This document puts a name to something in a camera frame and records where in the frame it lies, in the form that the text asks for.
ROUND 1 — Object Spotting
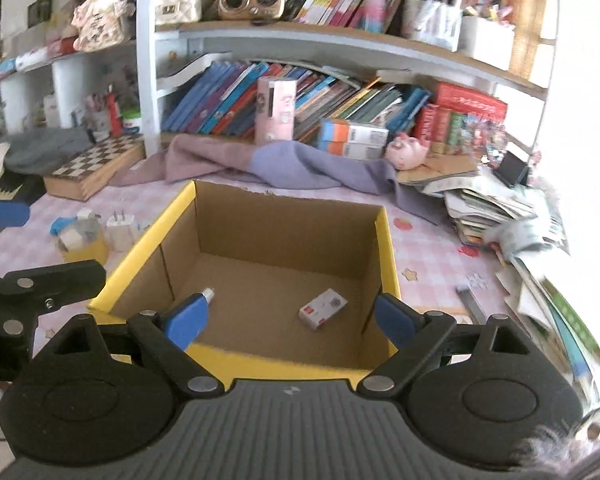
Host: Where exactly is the pink and lavender cloth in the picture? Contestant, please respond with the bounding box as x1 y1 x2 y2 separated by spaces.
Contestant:
111 134 449 226

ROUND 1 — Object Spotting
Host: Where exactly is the small white red box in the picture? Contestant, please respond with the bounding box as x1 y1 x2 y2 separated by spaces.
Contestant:
298 288 349 332

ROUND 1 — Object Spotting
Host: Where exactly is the grey fuzzy clothing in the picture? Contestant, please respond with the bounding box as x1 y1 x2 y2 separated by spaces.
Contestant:
512 406 600 480

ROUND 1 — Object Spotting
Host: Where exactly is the black phone stand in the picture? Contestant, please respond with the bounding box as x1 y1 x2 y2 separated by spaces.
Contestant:
492 148 530 187

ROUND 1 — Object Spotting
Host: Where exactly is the white storage box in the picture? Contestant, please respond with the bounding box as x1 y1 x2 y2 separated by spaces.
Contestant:
460 7 516 72

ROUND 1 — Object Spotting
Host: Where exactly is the yellow cardboard box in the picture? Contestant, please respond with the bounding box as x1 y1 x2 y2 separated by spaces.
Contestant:
87 179 402 393

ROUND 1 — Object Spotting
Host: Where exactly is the pink checkered tablecloth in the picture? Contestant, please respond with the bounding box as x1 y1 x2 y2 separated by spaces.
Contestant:
0 175 531 441

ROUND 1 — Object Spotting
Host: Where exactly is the yellow tape roll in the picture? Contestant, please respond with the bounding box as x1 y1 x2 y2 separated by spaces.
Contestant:
56 217 110 265

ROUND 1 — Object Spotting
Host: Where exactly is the pink pig toy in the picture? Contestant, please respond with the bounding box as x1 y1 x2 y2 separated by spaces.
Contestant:
384 133 430 170

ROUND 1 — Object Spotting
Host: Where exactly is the white jar green lid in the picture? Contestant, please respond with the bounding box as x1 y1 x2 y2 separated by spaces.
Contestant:
122 107 144 135

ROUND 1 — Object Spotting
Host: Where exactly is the pile of papers and magazines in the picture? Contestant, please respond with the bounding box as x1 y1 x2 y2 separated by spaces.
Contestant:
444 177 600 397

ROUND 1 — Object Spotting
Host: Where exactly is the wooden chessboard box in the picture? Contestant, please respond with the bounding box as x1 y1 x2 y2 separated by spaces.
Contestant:
43 133 147 202

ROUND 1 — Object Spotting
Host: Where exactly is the grey cloth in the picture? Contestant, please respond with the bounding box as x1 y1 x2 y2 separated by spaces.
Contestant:
4 127 94 176

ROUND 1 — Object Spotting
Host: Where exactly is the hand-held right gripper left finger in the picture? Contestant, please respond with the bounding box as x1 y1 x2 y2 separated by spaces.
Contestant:
50 294 228 402

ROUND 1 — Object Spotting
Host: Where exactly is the white wooden bookshelf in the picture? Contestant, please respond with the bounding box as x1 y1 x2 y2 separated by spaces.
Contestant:
0 0 561 157

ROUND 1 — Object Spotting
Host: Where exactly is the white pen holder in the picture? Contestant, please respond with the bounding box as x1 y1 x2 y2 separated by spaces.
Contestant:
402 0 464 51

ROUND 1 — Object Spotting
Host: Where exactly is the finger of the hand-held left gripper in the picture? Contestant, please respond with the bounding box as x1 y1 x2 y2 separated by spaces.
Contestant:
0 260 107 341
0 200 31 229

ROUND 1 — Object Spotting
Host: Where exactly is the black piano keyboard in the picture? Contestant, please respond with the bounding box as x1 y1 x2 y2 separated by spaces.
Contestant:
0 170 46 206

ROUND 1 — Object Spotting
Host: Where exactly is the row of slanted colourful books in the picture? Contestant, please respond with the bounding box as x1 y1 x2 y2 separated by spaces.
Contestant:
161 60 433 144

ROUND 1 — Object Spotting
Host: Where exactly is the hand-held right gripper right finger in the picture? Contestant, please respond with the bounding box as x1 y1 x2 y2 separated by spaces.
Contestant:
357 293 537 402

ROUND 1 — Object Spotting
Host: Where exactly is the pink carton box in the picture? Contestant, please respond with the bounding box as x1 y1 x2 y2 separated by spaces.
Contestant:
254 77 297 145

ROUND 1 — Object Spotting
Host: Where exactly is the orange and white box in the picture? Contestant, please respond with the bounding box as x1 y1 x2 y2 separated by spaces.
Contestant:
318 118 390 161

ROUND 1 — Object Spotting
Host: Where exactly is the red bottle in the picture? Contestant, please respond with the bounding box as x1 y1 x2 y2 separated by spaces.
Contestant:
107 85 124 139

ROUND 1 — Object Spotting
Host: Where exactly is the dark flat rectangular object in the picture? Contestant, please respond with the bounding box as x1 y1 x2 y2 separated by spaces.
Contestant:
454 283 489 326

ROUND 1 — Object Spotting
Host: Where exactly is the gold retro radio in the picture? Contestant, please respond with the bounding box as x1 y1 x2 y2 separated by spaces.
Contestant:
217 0 286 22

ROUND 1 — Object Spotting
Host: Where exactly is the brown cardboard sheet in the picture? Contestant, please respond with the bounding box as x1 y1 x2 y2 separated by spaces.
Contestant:
396 152 481 186

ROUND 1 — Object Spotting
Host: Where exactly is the white charger plug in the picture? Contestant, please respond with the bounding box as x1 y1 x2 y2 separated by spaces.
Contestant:
105 209 139 254

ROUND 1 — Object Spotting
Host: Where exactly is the red boxed book set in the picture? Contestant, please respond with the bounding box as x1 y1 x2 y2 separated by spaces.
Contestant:
412 82 509 156

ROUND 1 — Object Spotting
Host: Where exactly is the cup of pens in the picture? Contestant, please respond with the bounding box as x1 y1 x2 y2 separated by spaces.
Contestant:
82 92 112 141

